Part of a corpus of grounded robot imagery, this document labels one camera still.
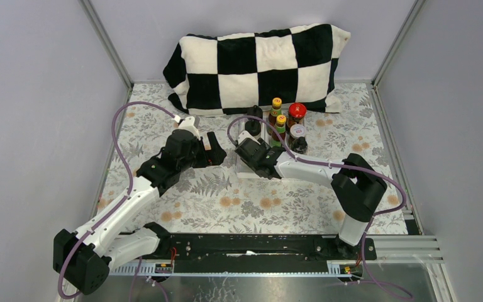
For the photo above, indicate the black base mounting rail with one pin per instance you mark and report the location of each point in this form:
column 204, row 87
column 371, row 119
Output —
column 251, row 253

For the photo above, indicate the yellow cap sauce bottle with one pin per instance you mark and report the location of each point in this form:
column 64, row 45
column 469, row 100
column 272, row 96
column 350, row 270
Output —
column 278, row 134
column 275, row 111

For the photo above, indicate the black spout lid shaker jar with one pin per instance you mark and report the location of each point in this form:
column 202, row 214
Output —
column 256, row 113

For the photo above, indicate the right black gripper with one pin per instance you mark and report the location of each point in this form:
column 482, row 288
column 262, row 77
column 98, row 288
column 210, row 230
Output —
column 263, row 143

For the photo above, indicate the red lid chili sauce jar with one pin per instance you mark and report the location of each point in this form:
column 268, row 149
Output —
column 296, row 114

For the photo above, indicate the floral patterned table mat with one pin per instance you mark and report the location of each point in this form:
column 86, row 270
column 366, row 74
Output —
column 215, row 199

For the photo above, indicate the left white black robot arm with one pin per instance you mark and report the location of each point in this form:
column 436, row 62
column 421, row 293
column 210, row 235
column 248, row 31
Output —
column 86, row 256

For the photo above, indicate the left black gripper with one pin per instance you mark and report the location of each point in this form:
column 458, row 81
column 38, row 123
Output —
column 209, row 158

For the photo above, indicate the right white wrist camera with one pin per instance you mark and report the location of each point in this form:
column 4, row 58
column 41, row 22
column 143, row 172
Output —
column 245, row 136

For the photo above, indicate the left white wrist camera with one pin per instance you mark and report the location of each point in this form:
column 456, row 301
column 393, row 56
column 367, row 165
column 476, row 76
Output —
column 189, row 123

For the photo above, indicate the black perforated lid spice jar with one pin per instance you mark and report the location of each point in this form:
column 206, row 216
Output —
column 299, row 145

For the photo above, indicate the black and white checkered pillow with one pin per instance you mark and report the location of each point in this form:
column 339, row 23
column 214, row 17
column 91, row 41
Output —
column 226, row 75

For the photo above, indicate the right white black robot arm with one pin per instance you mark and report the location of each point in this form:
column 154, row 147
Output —
column 356, row 188

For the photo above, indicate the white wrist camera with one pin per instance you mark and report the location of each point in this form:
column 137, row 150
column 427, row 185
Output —
column 245, row 136
column 189, row 123

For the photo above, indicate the white divided organizer tray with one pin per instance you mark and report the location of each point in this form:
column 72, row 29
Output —
column 289, row 163

